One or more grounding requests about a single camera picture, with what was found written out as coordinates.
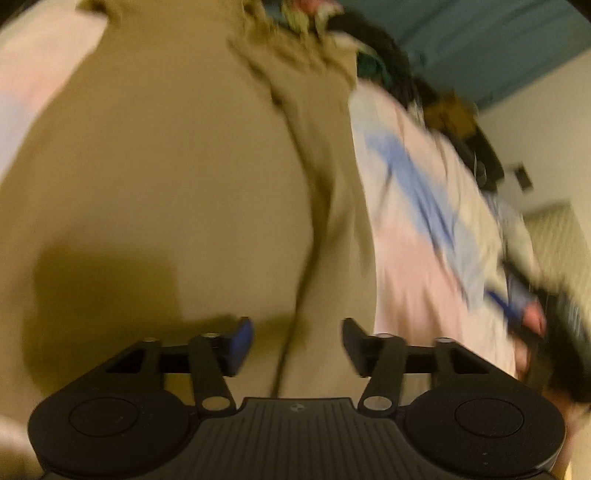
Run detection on black sofa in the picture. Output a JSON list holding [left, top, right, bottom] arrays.
[[413, 76, 505, 190]]

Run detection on green cloth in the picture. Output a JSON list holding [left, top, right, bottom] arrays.
[[356, 53, 393, 81]]

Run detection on tan printed sweatshirt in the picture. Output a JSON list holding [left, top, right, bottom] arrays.
[[0, 0, 380, 462]]

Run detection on brown paper bag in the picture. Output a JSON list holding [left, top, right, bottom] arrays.
[[427, 91, 478, 137]]

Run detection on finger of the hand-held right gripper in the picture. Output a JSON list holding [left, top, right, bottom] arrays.
[[486, 288, 526, 331]]

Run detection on grey wall outlet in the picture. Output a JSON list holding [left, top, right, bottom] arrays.
[[513, 163, 535, 193]]

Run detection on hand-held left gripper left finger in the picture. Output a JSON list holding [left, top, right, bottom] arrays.
[[106, 318, 255, 414]]

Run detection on black garment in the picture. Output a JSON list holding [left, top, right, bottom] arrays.
[[323, 9, 419, 100]]

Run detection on person's right hand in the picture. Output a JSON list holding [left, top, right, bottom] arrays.
[[512, 305, 549, 380]]

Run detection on pink cloth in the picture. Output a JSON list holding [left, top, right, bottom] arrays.
[[281, 0, 345, 24]]

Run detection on cream quilted headboard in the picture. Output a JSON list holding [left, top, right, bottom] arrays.
[[524, 200, 591, 324]]

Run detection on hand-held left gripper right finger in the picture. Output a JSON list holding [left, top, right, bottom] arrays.
[[341, 317, 493, 415]]

